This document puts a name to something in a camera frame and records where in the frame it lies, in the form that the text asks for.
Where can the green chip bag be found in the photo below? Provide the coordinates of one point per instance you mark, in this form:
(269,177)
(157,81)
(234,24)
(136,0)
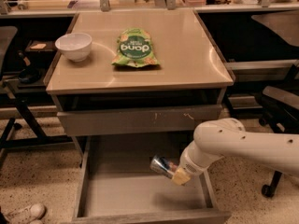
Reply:
(135,49)

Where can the white bowl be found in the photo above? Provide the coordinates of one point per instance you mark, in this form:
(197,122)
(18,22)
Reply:
(75,46)

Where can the black chair left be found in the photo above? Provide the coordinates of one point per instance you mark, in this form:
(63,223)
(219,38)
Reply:
(7,33)

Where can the top drawer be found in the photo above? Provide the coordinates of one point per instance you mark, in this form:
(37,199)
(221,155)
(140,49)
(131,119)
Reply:
(136,120)

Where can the white sneaker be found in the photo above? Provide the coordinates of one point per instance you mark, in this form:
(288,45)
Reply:
(30,214)

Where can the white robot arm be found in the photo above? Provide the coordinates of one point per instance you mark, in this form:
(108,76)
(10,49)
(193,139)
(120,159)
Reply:
(215,139)

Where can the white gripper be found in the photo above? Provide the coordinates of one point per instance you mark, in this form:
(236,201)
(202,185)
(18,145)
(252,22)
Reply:
(191,163)

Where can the black round object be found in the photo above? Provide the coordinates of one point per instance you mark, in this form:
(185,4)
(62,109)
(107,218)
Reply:
(29,75)

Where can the black office chair right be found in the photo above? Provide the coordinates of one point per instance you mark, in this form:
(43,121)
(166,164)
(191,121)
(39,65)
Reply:
(280,104)

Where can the open middle drawer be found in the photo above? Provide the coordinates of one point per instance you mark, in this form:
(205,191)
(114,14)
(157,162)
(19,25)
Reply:
(117,185)

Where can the grey drawer cabinet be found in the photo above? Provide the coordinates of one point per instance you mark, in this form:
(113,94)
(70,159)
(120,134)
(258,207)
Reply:
(190,70)

